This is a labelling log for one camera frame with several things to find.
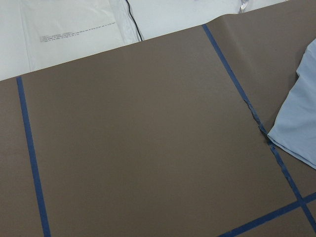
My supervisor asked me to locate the black cable on white table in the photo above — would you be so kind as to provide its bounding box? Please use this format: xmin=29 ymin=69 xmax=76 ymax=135
xmin=125 ymin=0 xmax=144 ymax=41

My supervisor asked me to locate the light blue t-shirt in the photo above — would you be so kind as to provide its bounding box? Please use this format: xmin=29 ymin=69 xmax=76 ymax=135
xmin=268 ymin=40 xmax=316 ymax=168

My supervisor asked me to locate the brown paper table cover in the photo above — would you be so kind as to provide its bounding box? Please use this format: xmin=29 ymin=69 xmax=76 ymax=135
xmin=0 ymin=0 xmax=316 ymax=237

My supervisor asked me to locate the clear plastic bag with text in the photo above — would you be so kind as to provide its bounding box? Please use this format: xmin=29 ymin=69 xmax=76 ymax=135
xmin=19 ymin=0 xmax=137 ymax=71

